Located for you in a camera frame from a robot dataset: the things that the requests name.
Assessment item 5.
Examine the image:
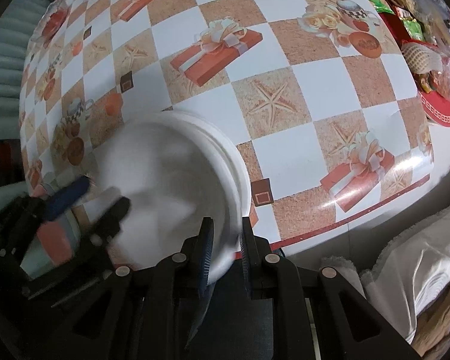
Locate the glass bowl of tomatoes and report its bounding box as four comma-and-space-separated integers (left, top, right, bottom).
31, 0, 70, 43

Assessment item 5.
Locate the red snack tray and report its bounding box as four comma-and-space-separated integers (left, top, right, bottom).
369, 0, 450, 127

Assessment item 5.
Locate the white fabric bundle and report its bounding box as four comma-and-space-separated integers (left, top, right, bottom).
321, 206, 450, 343

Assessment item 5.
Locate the white foam bowl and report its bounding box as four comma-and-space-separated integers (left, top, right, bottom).
86, 111, 251, 283

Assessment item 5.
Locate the pink square plate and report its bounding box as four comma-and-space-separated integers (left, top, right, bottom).
37, 216, 77, 266

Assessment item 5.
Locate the pale green curtain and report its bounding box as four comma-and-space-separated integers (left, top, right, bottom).
0, 0, 50, 211

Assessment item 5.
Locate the checkered plastic tablecloth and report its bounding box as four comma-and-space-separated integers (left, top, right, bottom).
19, 0, 434, 245

